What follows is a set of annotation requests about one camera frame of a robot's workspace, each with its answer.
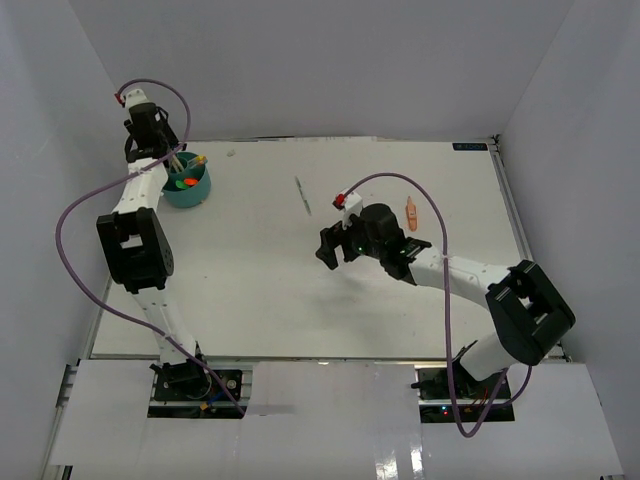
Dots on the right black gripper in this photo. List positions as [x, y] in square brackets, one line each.
[334, 237]

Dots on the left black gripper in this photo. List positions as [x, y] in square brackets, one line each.
[170, 135]

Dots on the orange clear highlighter pen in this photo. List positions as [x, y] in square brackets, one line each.
[176, 165]

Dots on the green clear pen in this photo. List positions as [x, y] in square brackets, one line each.
[303, 196]

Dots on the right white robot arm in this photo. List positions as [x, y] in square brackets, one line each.
[529, 314]

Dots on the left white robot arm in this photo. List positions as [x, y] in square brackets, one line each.
[135, 246]

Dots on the teal round organizer container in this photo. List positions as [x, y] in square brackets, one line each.
[195, 194]

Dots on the blue label sticker right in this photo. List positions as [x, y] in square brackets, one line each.
[469, 146]

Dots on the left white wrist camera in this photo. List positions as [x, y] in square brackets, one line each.
[132, 98]

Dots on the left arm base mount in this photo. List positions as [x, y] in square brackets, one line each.
[187, 391]

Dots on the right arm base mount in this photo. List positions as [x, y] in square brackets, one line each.
[435, 405]

